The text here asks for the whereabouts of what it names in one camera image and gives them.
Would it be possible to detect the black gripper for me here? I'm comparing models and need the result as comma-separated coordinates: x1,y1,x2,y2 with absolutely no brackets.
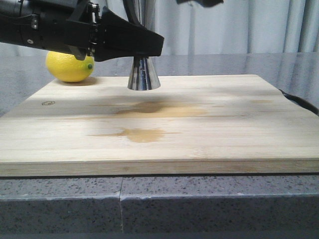
0,0,164,62

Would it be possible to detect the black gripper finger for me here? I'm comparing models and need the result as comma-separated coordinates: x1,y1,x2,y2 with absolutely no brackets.
123,0,145,26
176,0,224,7

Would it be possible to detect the stainless steel double jigger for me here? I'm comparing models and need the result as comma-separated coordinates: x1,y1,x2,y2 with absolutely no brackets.
128,0,160,91

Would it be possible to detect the grey curtain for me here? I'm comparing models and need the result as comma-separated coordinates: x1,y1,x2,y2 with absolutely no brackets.
0,0,319,56

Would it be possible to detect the yellow lemon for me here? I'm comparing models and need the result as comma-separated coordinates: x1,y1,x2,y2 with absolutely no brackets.
45,51,94,83

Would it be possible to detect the light wooden cutting board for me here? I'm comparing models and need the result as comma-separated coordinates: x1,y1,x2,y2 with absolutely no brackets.
0,75,319,177

